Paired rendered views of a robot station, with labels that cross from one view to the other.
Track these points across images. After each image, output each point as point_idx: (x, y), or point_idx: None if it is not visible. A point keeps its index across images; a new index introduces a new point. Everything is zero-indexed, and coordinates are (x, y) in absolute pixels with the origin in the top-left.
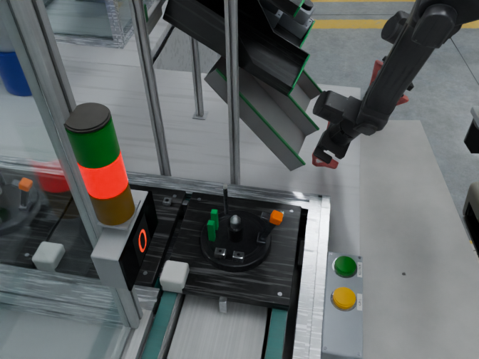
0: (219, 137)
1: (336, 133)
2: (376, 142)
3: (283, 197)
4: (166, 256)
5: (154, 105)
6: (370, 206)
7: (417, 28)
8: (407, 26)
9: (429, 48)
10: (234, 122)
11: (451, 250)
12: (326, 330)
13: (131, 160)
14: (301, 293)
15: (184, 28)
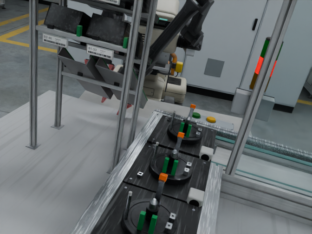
0: (66, 142)
1: None
2: (99, 100)
3: (153, 119)
4: None
5: (127, 100)
6: (142, 114)
7: (206, 8)
8: (190, 12)
9: (190, 18)
10: (141, 90)
11: (169, 107)
12: (224, 127)
13: (69, 185)
14: (209, 127)
15: None
